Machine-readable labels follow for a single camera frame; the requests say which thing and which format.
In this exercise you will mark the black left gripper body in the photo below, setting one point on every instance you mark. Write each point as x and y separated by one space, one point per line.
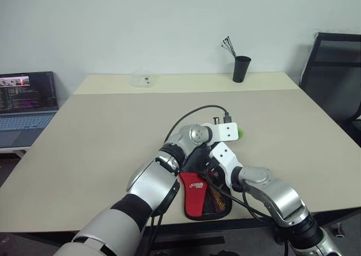
216 120

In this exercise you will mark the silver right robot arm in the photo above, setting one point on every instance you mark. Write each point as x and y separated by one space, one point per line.
282 194

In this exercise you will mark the open laptop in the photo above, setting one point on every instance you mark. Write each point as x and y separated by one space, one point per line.
25 92

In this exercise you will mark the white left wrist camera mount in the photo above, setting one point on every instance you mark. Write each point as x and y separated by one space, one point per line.
225 132

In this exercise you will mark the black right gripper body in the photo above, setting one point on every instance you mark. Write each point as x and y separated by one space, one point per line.
213 171

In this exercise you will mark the clear plastic box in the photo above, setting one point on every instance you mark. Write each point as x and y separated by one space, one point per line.
141 81

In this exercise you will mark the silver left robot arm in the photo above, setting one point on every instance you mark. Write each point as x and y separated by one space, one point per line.
152 182

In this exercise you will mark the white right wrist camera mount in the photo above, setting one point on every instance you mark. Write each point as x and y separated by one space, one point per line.
225 154

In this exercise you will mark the table tennis paddle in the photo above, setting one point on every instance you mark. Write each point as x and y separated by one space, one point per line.
218 200

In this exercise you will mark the black mesh office chair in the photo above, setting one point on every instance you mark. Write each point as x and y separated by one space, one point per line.
335 78

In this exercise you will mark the white side table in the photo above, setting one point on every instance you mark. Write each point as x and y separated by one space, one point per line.
11 151

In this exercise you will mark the black table frame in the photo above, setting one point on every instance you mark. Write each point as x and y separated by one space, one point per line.
203 230

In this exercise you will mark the green zipper pull tab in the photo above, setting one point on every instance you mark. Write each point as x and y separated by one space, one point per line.
241 133

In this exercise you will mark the black plastic cup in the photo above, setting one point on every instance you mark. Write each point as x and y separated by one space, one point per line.
241 70

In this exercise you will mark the small silver grey object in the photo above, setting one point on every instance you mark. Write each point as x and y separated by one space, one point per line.
339 230

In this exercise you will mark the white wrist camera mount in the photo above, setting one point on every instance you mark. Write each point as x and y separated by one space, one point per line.
225 154
225 132

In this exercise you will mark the red black mesh pouch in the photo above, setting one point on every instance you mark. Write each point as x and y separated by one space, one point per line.
194 194

